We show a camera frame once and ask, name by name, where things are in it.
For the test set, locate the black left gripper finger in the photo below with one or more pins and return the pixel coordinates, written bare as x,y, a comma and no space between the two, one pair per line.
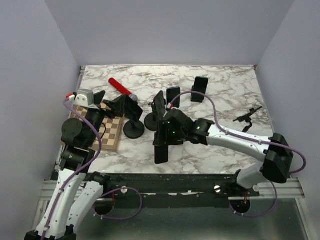
116,107
98,97

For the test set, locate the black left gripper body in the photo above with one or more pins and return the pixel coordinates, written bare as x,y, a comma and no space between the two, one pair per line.
96,115

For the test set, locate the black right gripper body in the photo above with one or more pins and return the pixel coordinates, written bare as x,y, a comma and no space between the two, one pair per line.
178,137

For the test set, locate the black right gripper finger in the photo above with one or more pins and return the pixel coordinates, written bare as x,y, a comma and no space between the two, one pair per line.
165,132
157,134

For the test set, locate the pink-edged black phone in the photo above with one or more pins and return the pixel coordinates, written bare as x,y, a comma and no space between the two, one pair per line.
161,152

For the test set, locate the black round-base stand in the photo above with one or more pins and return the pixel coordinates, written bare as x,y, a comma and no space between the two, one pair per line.
247,118
133,129
150,121

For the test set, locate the blue-edged black phone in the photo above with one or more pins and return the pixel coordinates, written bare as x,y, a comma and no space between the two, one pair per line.
171,93

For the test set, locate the black phone dark case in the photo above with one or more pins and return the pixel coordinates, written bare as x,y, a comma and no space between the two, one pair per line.
200,85

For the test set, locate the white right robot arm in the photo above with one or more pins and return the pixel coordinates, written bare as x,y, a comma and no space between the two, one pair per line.
273,157

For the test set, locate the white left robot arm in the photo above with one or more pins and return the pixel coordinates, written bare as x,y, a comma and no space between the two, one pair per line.
76,190

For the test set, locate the wooden chessboard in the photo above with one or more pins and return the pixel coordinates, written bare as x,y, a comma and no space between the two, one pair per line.
110,131

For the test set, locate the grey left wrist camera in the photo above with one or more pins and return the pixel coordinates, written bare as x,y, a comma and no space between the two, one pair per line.
84,98

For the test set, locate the black front mounting rail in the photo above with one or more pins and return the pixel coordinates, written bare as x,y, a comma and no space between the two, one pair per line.
161,191

